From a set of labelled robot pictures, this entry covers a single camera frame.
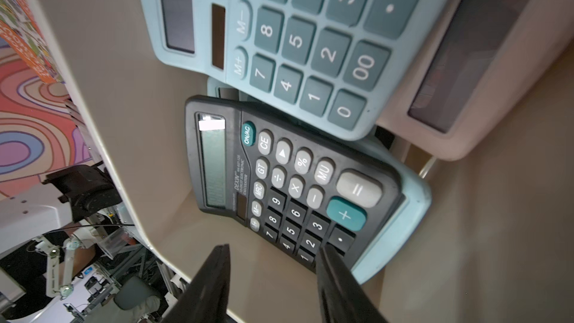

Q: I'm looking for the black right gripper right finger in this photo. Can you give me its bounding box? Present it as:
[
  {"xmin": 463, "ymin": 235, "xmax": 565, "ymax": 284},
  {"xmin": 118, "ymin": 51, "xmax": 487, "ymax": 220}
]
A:
[{"xmin": 315, "ymin": 245, "xmax": 387, "ymax": 323}]

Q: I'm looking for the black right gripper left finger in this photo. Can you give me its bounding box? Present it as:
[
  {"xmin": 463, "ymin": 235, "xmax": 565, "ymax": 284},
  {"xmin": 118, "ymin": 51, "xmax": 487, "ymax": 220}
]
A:
[{"xmin": 162, "ymin": 244, "xmax": 231, "ymax": 322}]

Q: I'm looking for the light blue calculator face down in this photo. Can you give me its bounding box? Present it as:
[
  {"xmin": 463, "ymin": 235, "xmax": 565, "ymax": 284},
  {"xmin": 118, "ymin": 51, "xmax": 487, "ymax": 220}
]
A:
[{"xmin": 205, "ymin": 75, "xmax": 433, "ymax": 286}]

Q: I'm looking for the cream plastic storage box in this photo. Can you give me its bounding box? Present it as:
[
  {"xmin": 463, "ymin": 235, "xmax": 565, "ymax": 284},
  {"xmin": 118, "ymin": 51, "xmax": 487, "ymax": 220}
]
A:
[{"xmin": 27, "ymin": 0, "xmax": 573, "ymax": 322}]

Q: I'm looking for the light blue calculator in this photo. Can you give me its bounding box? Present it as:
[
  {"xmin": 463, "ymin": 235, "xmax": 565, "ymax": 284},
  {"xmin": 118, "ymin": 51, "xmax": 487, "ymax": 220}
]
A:
[{"xmin": 141, "ymin": 0, "xmax": 448, "ymax": 141}]

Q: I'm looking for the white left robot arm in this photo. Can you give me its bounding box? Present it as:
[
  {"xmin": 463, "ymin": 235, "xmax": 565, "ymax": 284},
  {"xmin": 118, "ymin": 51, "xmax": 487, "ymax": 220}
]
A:
[{"xmin": 1, "ymin": 164, "xmax": 122, "ymax": 254}]

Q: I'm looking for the colourful treehouse book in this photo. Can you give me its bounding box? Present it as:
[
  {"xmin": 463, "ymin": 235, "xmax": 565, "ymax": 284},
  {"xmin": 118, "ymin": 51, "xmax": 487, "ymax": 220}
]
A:
[{"xmin": 1, "ymin": 0, "xmax": 64, "ymax": 84}]

